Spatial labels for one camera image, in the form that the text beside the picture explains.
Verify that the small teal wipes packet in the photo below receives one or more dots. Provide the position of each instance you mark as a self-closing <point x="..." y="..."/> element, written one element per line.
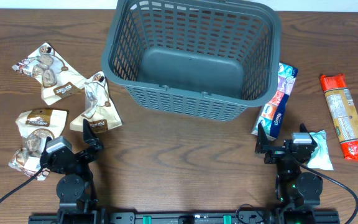
<point x="320" y="157"/>

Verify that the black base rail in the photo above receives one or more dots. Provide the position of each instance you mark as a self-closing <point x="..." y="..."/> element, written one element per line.
<point x="155" y="218"/>

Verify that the Kleenex tissue multipack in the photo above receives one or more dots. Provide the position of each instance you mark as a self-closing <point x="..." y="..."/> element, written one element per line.
<point x="272" y="113"/>

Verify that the treat bag beige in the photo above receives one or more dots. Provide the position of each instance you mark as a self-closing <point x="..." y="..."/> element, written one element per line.
<point x="100" y="111"/>

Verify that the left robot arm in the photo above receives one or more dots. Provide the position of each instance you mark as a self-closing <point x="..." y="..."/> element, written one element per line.
<point x="75" y="189"/>

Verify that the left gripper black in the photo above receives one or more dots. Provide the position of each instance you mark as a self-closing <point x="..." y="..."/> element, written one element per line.
<point x="93" y="141"/>

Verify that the treat bag top left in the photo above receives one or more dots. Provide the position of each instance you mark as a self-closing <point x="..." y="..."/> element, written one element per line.
<point x="57" y="77"/>

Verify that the grey plastic basket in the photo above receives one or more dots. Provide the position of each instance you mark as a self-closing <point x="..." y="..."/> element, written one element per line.
<point x="211" y="59"/>

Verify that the treat bag bottom left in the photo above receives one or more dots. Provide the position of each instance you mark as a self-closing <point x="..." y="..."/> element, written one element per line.
<point x="35" y="127"/>

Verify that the spaghetti pack red ends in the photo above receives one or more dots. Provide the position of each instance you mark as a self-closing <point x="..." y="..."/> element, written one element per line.
<point x="343" y="112"/>

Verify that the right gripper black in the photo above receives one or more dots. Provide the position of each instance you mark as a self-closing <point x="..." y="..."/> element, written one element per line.
<point x="275" y="151"/>

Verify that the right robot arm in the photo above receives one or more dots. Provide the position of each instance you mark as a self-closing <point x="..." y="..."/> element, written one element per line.
<point x="298" y="191"/>

